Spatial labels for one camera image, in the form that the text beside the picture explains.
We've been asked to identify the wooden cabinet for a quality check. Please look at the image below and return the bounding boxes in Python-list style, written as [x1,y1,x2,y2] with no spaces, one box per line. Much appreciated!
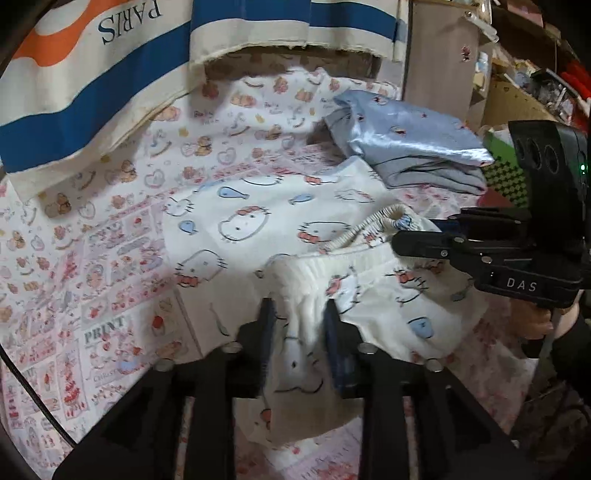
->
[404,0,492,130]

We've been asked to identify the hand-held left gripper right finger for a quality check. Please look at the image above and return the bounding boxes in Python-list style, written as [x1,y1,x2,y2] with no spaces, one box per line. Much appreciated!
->
[323,300,541,480]

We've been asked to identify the cream blue striped cloth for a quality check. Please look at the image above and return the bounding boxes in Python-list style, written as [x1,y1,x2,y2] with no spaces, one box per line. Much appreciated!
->
[0,0,409,199]

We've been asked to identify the dark patterned cloth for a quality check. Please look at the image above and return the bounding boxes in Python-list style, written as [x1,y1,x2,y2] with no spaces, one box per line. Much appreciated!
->
[503,378,591,480]

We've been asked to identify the folded grey garment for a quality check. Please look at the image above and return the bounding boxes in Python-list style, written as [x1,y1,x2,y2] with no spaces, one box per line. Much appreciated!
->
[376,157,488,195]

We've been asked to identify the tan cardboard box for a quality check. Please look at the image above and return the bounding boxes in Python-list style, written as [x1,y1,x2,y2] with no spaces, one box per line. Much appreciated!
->
[482,78,559,131]

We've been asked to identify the cluttered shelf unit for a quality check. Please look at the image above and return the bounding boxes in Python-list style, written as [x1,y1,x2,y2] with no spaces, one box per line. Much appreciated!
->
[480,0,591,130]

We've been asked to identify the black cable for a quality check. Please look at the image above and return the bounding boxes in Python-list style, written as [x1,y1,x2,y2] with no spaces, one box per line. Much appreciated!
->
[0,344,78,448]

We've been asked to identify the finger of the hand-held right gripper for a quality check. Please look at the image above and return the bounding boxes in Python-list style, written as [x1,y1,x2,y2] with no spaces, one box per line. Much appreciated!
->
[392,230,491,274]
[433,208,533,237]

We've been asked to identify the white cat-print pants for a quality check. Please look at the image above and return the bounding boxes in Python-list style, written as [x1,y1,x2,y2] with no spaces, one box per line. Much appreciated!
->
[161,156,490,448]

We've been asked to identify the green checkered box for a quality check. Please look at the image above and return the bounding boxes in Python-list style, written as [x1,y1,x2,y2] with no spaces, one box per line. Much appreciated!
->
[480,131,532,201]

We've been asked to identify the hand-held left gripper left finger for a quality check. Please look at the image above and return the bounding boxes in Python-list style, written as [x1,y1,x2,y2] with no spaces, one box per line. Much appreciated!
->
[52,298,278,480]

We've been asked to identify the pink printed blanket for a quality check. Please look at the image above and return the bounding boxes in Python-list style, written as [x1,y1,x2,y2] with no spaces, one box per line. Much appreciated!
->
[0,143,546,480]

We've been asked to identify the bear-print bed sheet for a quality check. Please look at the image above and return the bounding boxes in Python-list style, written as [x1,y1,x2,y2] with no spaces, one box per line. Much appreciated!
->
[0,67,402,333]

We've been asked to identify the folded light blue satin garment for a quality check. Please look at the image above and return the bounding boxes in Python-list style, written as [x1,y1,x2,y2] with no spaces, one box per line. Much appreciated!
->
[323,89,495,169]

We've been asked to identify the person's right hand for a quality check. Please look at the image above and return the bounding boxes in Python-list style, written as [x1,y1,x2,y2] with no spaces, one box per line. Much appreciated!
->
[508,295,585,342]

